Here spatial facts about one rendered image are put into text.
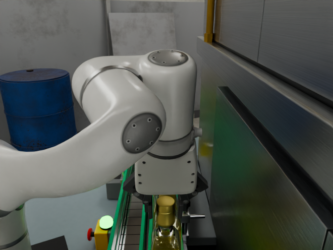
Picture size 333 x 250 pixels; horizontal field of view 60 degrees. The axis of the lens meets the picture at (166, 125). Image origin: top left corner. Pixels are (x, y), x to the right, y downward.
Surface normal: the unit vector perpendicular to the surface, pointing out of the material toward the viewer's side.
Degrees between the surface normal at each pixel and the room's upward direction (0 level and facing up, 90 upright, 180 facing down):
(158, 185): 109
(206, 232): 0
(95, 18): 90
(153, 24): 79
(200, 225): 0
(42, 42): 90
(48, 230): 0
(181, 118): 103
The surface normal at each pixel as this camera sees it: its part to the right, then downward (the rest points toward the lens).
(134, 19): 0.47, 0.13
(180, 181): 0.11, 0.63
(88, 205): 0.00, -0.93
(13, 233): 0.79, 0.28
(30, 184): -0.15, 0.59
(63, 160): 0.10, 0.33
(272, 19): -1.00, 0.00
